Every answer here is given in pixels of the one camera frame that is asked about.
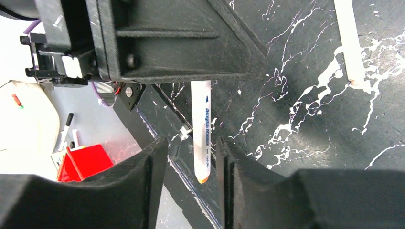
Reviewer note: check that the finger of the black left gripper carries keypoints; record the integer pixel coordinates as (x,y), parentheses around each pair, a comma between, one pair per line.
(167,41)

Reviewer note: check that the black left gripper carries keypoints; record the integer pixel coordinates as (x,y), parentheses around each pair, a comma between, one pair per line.
(72,51)

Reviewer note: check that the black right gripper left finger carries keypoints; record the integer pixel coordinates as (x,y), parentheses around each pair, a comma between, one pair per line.
(125,196)

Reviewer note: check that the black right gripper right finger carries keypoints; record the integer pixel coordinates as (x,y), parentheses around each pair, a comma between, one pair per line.
(253,197)

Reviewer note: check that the white marker green cap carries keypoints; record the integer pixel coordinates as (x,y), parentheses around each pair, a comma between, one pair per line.
(201,128)

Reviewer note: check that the white marker light grey cap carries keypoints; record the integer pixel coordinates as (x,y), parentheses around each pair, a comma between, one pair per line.
(350,42)

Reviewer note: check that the red box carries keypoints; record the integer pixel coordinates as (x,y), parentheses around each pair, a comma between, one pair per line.
(79,164)

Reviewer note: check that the black marker outside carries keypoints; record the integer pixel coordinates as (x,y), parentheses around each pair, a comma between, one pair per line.
(65,130)

